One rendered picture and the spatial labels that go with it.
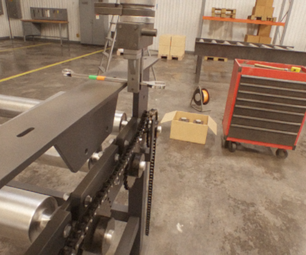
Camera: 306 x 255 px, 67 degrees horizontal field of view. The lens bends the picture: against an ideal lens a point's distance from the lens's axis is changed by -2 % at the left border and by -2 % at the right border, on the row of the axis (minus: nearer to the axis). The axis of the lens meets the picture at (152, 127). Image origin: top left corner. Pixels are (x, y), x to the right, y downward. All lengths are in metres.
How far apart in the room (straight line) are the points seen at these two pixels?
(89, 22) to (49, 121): 10.58
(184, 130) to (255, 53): 3.17
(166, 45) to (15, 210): 8.01
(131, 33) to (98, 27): 10.27
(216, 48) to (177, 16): 5.25
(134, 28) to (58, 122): 0.23
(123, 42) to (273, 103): 2.17
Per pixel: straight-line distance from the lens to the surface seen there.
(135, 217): 1.35
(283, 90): 2.55
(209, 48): 5.38
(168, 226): 1.78
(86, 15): 10.96
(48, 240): 0.51
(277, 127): 2.67
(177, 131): 2.79
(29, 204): 0.63
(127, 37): 0.50
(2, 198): 0.67
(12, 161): 0.29
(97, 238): 0.56
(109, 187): 0.58
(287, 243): 1.97
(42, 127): 0.36
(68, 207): 0.60
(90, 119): 0.58
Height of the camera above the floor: 1.32
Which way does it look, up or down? 25 degrees down
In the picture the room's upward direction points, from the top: 4 degrees clockwise
